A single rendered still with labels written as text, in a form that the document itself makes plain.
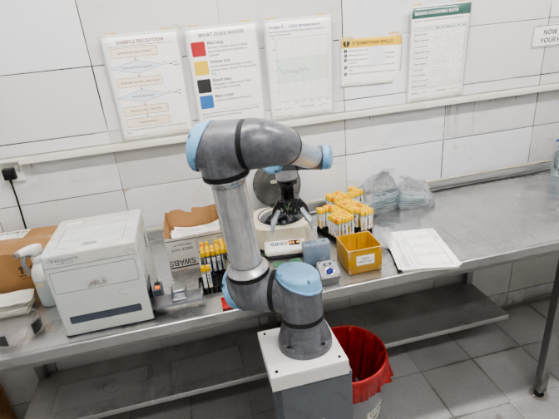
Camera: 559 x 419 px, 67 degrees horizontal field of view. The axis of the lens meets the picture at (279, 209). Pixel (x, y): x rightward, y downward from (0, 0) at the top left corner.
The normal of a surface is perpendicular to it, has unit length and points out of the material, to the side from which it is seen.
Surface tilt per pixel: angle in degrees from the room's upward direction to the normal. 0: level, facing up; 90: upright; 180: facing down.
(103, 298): 90
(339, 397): 90
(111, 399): 0
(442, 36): 94
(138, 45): 94
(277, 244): 25
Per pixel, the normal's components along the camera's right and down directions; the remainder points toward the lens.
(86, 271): 0.22, 0.36
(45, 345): -0.09, -0.91
